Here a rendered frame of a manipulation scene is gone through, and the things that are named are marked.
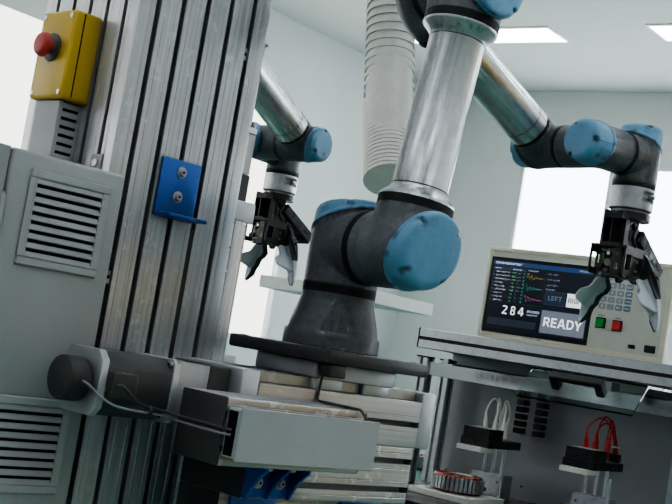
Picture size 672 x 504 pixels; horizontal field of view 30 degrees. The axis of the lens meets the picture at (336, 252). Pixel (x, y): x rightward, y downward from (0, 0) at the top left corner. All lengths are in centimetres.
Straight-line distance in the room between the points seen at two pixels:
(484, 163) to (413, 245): 851
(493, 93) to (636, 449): 97
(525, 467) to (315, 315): 110
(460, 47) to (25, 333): 75
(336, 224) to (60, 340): 46
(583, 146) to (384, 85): 190
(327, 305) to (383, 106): 207
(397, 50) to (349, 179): 579
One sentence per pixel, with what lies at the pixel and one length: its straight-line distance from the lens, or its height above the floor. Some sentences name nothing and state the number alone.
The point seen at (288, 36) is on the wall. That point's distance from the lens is 916.
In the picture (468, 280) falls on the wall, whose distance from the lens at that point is 1016.
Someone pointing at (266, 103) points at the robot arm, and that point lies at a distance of 253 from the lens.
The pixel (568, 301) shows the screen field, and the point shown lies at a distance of 274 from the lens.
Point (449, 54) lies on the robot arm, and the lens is 189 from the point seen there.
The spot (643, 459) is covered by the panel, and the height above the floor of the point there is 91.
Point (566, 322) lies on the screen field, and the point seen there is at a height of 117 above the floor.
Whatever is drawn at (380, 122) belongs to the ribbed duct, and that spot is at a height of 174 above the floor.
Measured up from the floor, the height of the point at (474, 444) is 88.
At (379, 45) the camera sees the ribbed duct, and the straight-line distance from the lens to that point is 404.
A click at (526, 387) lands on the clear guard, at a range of 246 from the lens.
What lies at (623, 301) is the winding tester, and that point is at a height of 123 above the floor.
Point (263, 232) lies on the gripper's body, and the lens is 275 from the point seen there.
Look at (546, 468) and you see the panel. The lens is 287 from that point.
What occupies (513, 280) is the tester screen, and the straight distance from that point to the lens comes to 280.
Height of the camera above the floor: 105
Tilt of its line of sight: 4 degrees up
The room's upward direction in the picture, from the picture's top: 10 degrees clockwise
